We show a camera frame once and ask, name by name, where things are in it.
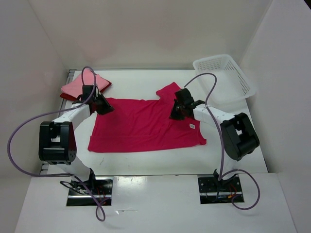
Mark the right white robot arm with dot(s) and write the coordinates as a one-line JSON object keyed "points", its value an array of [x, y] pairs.
{"points": [[237, 134]]}

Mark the magenta t-shirt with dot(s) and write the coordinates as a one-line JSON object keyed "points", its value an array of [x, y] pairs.
{"points": [[144, 125]]}

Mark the white plastic basket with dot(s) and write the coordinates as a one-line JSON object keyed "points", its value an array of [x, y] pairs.
{"points": [[232, 84]]}

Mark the light pink t-shirt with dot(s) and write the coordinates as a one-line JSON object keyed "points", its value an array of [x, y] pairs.
{"points": [[74, 88]]}

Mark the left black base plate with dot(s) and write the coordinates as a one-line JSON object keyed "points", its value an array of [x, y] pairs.
{"points": [[78, 195]]}

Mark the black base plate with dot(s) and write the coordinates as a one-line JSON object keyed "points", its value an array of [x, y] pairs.
{"points": [[211, 192], [78, 195]]}

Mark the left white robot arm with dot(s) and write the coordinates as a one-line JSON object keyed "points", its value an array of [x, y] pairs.
{"points": [[57, 144]]}

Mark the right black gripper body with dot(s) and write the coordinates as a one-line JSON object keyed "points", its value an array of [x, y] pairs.
{"points": [[176, 111]]}

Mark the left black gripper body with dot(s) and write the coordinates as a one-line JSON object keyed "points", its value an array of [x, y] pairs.
{"points": [[105, 107]]}

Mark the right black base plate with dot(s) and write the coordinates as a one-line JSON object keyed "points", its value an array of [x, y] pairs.
{"points": [[211, 192]]}

